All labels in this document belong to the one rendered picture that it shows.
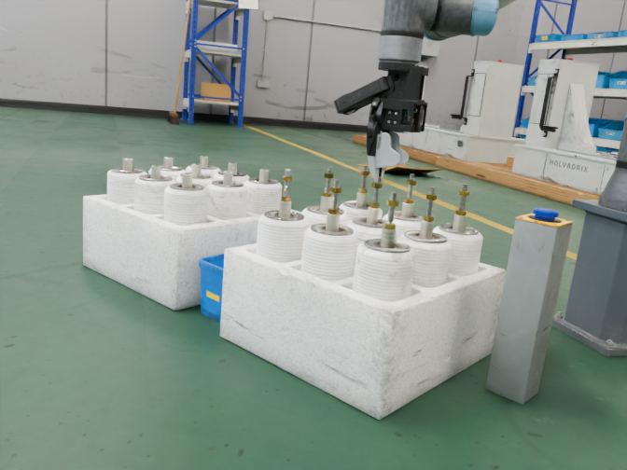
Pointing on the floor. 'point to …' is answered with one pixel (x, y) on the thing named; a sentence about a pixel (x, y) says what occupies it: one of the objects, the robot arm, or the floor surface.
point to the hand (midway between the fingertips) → (374, 173)
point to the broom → (179, 75)
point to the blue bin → (212, 285)
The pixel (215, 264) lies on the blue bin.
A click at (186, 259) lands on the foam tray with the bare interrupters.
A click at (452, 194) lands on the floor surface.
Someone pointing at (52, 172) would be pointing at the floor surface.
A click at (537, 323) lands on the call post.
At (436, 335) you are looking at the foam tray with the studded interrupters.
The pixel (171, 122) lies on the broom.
